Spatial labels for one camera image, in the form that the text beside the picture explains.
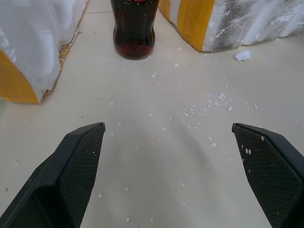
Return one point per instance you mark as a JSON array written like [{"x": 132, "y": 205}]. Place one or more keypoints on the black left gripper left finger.
[{"x": 71, "y": 171}]

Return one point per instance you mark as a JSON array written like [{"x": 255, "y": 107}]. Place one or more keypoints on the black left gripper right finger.
[{"x": 268, "y": 171}]

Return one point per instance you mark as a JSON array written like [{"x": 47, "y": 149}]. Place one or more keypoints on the white foam chunk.
[{"x": 243, "y": 55}]

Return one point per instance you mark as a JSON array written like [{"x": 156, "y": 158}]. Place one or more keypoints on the white foam box with yellow tape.
[{"x": 28, "y": 47}]

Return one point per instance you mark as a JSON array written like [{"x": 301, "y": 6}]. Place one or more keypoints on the white styrofoam block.
[{"x": 232, "y": 21}]

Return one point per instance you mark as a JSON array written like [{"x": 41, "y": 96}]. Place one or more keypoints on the dark cola bottle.
[{"x": 134, "y": 28}]

